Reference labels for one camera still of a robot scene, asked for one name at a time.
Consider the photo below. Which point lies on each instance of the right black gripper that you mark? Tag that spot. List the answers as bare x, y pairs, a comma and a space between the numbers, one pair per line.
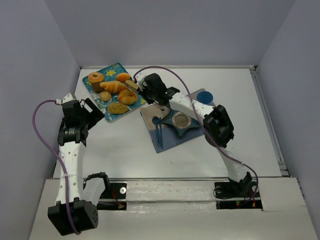
146, 92

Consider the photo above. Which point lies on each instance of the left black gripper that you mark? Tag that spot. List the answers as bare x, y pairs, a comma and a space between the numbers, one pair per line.
92, 114

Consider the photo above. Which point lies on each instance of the metal serving tongs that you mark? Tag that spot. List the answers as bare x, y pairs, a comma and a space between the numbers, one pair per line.
158, 105

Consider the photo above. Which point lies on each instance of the brown-crust bread slice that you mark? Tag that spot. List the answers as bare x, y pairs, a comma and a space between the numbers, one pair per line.
132, 85

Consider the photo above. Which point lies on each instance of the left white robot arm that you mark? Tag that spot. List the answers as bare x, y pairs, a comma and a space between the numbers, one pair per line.
75, 208

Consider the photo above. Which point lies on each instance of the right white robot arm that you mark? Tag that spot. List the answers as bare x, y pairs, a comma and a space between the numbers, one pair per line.
214, 121

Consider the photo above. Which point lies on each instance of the oval tan bread slice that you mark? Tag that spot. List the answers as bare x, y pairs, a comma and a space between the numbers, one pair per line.
117, 108

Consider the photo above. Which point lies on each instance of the small round tan bun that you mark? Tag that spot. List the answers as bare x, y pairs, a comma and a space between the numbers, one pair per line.
105, 96

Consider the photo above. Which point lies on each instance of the orange striped twisted roll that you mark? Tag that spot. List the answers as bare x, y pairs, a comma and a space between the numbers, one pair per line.
127, 97

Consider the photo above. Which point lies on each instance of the brown chocolate muffin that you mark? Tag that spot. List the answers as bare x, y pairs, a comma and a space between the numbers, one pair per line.
96, 87

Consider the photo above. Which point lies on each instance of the blue plastic fork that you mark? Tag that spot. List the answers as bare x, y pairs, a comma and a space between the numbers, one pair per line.
160, 131

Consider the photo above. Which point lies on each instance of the golden croissant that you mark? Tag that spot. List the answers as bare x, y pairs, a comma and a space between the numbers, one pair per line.
113, 87

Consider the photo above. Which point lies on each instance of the round orange bun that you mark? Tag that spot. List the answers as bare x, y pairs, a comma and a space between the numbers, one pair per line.
123, 77

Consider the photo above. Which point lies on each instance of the blue star-shaped plate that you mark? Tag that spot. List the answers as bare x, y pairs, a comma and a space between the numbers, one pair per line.
181, 122

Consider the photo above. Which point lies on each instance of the blue beige cloth placemat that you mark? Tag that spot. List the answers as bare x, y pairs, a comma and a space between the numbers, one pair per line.
169, 134

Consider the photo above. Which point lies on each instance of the blue plastic cup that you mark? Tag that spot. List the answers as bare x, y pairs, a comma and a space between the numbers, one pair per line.
205, 97

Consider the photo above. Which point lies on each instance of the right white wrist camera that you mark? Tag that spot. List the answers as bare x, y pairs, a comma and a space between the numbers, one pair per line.
141, 83

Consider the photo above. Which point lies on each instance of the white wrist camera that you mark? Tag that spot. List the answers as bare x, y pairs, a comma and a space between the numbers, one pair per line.
69, 97
141, 83

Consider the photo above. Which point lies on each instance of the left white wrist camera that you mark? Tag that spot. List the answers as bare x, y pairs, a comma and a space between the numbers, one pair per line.
69, 97

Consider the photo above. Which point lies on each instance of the orange ring donut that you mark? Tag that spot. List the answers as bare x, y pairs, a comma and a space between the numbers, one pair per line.
96, 77

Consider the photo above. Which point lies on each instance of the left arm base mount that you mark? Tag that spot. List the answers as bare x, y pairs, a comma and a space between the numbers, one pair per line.
106, 195

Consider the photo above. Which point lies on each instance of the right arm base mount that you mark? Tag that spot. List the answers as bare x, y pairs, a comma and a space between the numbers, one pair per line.
237, 197

